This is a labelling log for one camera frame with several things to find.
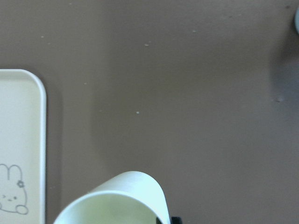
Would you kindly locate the cream yellow plastic cup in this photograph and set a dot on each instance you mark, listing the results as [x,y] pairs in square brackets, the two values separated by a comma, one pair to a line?
[132,197]

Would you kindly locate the light blue plastic cup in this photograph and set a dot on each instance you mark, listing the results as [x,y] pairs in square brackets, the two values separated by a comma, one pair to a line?
[296,20]

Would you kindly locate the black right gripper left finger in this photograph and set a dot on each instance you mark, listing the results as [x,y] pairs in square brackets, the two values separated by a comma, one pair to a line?
[158,221]

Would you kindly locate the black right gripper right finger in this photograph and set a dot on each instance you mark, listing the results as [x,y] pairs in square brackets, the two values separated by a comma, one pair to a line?
[175,220]

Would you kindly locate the beige rabbit print tray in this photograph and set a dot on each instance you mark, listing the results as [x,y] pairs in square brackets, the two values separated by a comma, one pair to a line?
[22,147]

